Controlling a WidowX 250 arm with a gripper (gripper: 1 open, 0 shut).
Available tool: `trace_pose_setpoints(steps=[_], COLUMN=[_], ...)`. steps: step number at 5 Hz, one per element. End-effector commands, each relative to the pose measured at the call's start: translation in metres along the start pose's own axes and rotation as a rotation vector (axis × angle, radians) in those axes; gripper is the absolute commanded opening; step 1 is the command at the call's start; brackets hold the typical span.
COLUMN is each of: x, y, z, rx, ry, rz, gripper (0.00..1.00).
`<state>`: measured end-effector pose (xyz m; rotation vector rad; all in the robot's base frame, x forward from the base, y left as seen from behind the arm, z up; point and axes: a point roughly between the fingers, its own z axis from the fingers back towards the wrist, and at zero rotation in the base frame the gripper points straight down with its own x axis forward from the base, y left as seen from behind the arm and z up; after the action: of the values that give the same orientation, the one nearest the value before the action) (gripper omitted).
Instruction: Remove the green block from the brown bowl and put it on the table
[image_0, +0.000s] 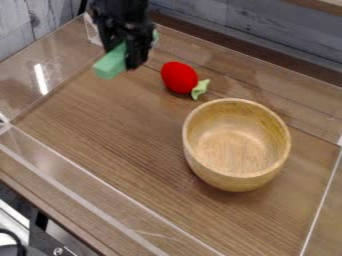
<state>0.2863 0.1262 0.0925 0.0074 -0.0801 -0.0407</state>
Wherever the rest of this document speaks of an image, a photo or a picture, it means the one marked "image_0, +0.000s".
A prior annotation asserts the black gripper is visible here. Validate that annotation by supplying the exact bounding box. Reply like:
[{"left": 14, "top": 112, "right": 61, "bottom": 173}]
[{"left": 89, "top": 0, "right": 154, "bottom": 70}]

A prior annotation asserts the green rectangular block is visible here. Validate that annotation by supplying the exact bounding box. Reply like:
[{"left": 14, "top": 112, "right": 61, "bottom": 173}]
[{"left": 92, "top": 28, "right": 158, "bottom": 80}]

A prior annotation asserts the brown wooden bowl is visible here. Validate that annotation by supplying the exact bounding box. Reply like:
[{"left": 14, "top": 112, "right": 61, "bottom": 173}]
[{"left": 181, "top": 98, "right": 291, "bottom": 192}]

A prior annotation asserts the red plush strawberry toy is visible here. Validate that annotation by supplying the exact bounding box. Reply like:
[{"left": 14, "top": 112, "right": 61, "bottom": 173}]
[{"left": 160, "top": 61, "right": 210, "bottom": 100}]

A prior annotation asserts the clear acrylic corner bracket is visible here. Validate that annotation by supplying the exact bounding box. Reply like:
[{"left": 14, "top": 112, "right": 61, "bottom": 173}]
[{"left": 84, "top": 13, "right": 102, "bottom": 47}]

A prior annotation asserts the black table leg mount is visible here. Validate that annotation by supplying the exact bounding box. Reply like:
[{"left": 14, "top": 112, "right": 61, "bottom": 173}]
[{"left": 29, "top": 211, "right": 77, "bottom": 256}]

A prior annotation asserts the black cable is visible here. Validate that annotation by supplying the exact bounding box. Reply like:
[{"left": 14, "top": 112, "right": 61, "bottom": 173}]
[{"left": 0, "top": 228, "right": 26, "bottom": 256}]

